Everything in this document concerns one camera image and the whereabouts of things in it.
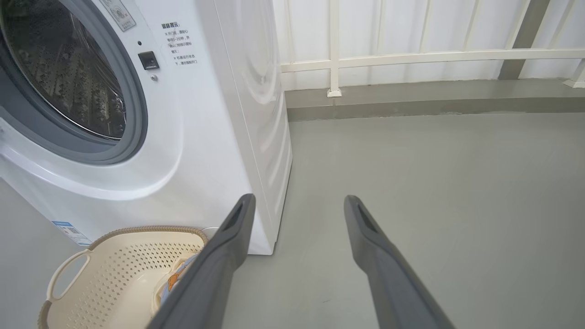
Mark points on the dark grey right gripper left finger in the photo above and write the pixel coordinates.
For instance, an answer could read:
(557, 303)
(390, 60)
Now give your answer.
(205, 283)

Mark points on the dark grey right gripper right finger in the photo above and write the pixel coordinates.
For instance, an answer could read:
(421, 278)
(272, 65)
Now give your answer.
(397, 288)

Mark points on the blue garment with orange print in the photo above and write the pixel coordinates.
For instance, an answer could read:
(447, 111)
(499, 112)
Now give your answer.
(176, 274)

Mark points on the cream perforated laundry basket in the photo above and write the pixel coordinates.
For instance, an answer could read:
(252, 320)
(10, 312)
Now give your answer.
(114, 274)

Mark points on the white front-load washing machine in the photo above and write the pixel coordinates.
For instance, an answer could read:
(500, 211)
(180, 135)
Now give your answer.
(192, 160)

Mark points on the grey rubber door seal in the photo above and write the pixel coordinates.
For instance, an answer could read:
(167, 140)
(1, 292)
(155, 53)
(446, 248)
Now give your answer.
(135, 119)

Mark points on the black door latch socket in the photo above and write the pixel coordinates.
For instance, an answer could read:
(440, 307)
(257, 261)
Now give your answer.
(148, 60)

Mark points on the blue energy label sticker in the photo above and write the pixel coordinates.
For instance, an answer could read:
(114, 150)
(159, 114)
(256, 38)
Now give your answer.
(72, 234)

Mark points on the white metal railing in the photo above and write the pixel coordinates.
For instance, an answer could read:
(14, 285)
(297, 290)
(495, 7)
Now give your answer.
(411, 58)

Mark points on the grey caution sticker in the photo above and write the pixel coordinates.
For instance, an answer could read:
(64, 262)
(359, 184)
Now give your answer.
(119, 13)

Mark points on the grey steel post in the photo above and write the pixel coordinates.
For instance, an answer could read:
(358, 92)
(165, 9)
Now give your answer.
(521, 41)

